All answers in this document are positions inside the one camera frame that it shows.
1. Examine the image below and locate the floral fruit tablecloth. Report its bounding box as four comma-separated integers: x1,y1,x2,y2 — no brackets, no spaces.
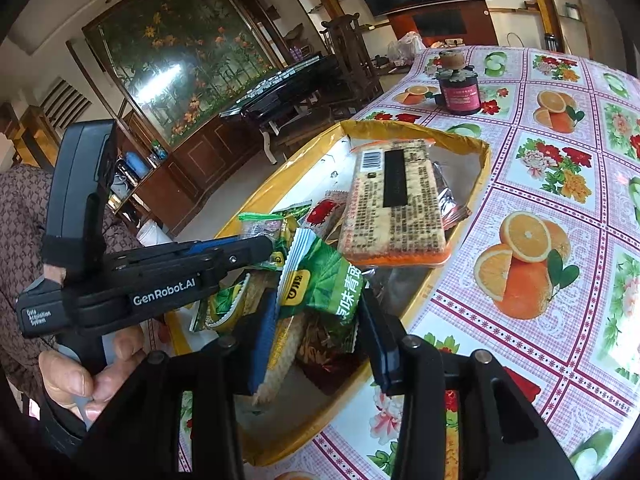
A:
177,45,640,480

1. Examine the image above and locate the dark red foil snack bag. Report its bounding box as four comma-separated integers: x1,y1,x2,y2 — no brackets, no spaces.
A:
296,315,366,396

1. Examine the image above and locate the floral wall painting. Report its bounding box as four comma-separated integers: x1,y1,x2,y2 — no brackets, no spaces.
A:
84,0,274,148

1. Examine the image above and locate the person's left hand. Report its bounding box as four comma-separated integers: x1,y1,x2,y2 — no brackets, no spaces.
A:
38,326,145,422

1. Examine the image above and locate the green pea snack bag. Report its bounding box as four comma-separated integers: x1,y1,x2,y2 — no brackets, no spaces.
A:
277,228,364,325
238,200,311,271

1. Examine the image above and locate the cracker pack with black stripe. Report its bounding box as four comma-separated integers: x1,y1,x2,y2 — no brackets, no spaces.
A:
189,273,250,333

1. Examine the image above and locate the large orange cracker box pack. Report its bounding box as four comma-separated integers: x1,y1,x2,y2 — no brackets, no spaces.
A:
337,139,451,266

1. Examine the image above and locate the dark wooden chair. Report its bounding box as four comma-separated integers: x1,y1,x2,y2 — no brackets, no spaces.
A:
321,13,383,108

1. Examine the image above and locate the black piano table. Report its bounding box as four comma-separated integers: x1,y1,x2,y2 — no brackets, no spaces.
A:
219,53,341,130

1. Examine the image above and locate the yellow green cracker pack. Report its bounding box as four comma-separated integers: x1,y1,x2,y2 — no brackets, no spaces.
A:
252,312,307,408

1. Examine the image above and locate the yellow cardboard tray box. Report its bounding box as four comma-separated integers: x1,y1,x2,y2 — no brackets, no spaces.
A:
164,119,494,468

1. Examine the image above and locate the dark jar with pink label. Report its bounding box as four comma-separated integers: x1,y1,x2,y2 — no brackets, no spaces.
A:
436,50,480,115

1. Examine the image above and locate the white plastic bag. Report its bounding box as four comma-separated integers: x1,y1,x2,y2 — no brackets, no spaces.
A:
387,32,426,66

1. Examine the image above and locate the small red snack packet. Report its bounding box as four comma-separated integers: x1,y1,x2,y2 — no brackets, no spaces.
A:
300,190,348,240

